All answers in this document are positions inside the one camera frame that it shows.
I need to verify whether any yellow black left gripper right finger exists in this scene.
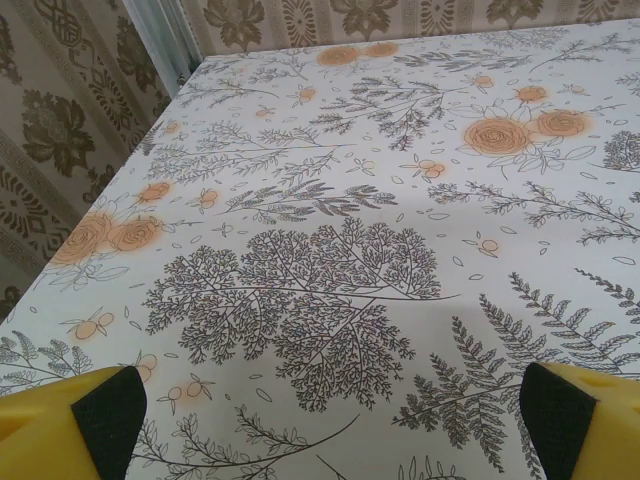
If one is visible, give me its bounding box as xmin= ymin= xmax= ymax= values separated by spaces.
xmin=519 ymin=361 xmax=640 ymax=480

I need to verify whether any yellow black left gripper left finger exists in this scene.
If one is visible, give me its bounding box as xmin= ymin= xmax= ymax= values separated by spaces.
xmin=0 ymin=364 xmax=149 ymax=480

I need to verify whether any floral patterned tablecloth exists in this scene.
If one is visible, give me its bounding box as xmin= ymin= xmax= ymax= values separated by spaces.
xmin=0 ymin=22 xmax=640 ymax=480

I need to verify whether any aluminium frame post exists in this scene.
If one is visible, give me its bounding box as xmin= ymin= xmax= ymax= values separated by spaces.
xmin=119 ymin=0 xmax=204 ymax=99

